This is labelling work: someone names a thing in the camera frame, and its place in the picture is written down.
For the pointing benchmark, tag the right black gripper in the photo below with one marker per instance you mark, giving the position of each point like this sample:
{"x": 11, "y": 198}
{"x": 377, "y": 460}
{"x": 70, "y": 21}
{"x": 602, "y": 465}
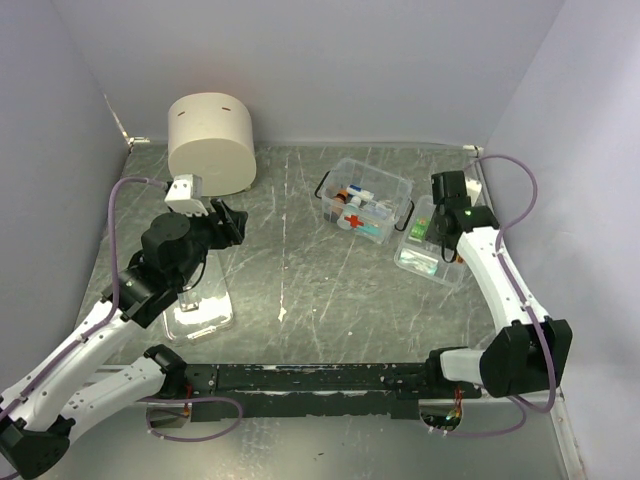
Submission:
{"x": 433, "y": 236}

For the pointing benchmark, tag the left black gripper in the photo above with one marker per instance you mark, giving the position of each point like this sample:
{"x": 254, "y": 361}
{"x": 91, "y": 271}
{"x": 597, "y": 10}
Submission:
{"x": 232, "y": 228}

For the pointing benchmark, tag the small green box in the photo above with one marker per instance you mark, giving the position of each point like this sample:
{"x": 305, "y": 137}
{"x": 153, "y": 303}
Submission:
{"x": 419, "y": 229}

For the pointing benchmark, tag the clear divider tray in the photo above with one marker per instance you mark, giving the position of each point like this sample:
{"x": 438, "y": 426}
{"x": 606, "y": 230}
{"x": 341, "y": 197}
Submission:
{"x": 447, "y": 274}

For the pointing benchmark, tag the clear plastic medicine box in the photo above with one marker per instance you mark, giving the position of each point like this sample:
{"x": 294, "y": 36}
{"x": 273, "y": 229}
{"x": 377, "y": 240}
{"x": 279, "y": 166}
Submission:
{"x": 385, "y": 186}

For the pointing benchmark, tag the white green-label bottle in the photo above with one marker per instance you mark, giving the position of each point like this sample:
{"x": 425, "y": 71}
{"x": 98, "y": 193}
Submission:
{"x": 350, "y": 216}

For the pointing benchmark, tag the white blue bandage roll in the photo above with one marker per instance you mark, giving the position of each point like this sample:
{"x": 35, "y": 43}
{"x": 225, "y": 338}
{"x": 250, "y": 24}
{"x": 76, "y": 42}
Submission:
{"x": 361, "y": 193}

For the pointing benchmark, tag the brown orange-cap bottle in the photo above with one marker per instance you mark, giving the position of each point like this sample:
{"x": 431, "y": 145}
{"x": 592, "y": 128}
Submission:
{"x": 336, "y": 206}

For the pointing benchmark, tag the teal white sachet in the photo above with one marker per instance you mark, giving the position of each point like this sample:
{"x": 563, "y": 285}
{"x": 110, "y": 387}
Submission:
{"x": 418, "y": 262}

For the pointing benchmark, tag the teal-edged clear bag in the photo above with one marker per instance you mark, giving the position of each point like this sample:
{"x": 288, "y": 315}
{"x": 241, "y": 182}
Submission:
{"x": 378, "y": 234}
{"x": 382, "y": 211}

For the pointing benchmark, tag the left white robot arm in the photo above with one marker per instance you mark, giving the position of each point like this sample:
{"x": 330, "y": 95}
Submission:
{"x": 50, "y": 408}

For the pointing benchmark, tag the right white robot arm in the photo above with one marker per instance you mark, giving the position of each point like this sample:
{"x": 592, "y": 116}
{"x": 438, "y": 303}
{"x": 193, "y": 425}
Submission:
{"x": 530, "y": 349}

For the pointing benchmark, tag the clear box lid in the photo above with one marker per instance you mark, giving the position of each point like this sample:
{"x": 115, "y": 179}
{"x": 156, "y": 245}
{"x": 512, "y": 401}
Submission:
{"x": 204, "y": 310}

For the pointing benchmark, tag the cream cylindrical container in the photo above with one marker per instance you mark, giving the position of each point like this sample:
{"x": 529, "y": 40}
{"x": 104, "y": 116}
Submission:
{"x": 210, "y": 135}

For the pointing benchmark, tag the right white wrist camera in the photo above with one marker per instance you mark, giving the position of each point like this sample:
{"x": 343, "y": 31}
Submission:
{"x": 474, "y": 190}

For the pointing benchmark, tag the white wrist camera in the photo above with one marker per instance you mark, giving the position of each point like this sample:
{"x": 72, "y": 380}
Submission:
{"x": 474, "y": 190}
{"x": 184, "y": 196}

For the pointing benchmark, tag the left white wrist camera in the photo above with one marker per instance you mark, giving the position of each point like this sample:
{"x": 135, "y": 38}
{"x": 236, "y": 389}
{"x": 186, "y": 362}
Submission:
{"x": 184, "y": 196}

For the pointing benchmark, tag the black base frame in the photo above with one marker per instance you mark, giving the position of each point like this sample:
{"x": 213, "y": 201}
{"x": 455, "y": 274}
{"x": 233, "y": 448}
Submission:
{"x": 396, "y": 390}

